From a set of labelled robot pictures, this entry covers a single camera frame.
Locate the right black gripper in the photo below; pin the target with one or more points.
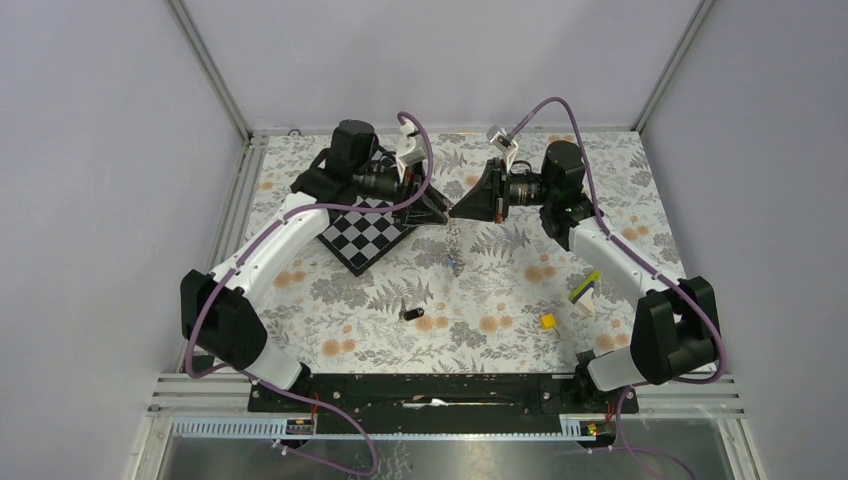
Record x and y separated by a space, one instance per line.
499 191

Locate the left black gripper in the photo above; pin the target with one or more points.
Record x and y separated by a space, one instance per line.
427 208

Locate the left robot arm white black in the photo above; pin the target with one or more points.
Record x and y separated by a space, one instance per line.
218 307

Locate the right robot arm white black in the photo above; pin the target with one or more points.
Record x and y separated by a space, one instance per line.
675 329

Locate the black white chessboard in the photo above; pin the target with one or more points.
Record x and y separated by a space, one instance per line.
361 232

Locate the floral table mat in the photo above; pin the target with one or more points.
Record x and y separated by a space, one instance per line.
487 318

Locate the yellow cube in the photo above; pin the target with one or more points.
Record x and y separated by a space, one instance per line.
547 322

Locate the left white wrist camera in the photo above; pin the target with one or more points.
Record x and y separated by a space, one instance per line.
409 148

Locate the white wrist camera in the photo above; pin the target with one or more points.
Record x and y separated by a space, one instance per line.
505 143
409 148

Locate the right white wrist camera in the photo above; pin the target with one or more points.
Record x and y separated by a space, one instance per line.
505 143

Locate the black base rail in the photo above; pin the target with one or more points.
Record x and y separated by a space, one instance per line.
358 397

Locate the white cable duct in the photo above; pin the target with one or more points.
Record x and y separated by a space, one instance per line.
431 427

